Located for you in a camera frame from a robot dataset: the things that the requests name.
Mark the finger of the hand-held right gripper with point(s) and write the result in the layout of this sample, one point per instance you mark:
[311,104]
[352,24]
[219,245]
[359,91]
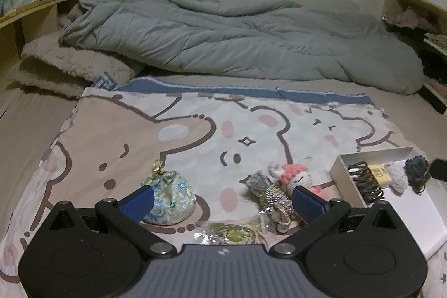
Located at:
[440,169]

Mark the dark blue brown crochet scrunchie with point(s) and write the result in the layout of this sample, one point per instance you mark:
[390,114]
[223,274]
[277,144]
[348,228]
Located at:
[417,170]

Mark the pile of pinkish clothes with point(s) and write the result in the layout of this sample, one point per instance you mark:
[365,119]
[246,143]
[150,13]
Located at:
[408,18]

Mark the white cardboard box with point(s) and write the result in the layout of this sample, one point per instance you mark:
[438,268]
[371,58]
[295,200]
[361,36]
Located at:
[419,217]

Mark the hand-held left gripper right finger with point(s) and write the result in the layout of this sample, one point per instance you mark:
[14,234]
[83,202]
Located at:
[307,207]

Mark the wooden bedside shelf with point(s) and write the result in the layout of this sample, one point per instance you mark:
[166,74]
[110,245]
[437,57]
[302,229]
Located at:
[38,15]

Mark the bear printed blanket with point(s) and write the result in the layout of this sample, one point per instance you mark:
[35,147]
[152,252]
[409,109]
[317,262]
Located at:
[122,130]

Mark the small barcode label packet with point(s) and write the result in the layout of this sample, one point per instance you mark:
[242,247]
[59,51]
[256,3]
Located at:
[380,173]

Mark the grey comforter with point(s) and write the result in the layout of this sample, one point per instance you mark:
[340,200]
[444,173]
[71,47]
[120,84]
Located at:
[227,36]

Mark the pink crochet doll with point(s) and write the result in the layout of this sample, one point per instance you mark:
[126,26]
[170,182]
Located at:
[302,175]

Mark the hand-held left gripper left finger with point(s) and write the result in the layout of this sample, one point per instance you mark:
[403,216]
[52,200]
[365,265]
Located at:
[139,205]

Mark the tissue pack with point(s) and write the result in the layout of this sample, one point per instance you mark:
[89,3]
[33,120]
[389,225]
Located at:
[20,0]

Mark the white crochet piece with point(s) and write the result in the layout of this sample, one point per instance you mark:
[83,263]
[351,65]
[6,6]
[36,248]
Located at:
[396,175]

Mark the floral fabric pouch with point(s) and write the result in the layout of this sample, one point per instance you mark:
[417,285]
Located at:
[167,195]

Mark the wooden shelf with clothes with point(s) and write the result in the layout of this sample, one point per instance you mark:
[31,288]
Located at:
[419,1]

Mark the beige fluffy blanket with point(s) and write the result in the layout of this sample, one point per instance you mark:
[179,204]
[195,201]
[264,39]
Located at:
[70,64]

